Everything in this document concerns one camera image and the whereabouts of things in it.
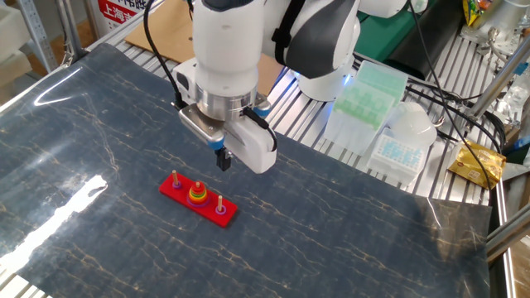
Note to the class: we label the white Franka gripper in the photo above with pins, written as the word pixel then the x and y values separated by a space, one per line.
pixel 256 149

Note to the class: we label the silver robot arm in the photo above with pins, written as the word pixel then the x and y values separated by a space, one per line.
pixel 503 16

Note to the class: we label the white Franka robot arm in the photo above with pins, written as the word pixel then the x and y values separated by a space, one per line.
pixel 227 41

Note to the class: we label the red Hanoi base with pegs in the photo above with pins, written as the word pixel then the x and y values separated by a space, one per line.
pixel 227 219

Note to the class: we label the dark blue marble mat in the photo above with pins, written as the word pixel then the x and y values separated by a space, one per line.
pixel 290 248

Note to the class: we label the brown cardboard sheet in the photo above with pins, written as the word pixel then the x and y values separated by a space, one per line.
pixel 165 29

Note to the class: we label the green pipette tip box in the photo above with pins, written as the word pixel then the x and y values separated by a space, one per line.
pixel 364 107

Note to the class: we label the blue pipette tip box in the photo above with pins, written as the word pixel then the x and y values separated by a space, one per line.
pixel 397 157

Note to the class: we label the red white sign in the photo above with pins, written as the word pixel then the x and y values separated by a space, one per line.
pixel 116 12

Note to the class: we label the white translucent plastic dome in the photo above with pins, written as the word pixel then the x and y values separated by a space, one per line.
pixel 414 122

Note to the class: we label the green board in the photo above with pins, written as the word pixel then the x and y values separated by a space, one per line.
pixel 381 41

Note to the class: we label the grey metal pole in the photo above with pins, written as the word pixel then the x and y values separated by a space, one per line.
pixel 68 29

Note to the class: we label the white foam box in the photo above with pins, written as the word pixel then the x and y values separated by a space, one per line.
pixel 12 33

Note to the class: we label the gold snack packet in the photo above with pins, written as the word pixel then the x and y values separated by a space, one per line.
pixel 476 163

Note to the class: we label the black sheet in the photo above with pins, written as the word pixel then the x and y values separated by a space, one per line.
pixel 445 29

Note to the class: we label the colourful snack bag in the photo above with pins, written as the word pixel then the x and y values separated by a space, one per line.
pixel 472 10

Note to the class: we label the perforated metal shelf post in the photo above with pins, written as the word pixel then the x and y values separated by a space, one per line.
pixel 37 33

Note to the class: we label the aluminium frame post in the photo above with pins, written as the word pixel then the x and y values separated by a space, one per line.
pixel 501 76

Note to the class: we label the aluminium frame bar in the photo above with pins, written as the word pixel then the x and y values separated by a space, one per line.
pixel 509 238

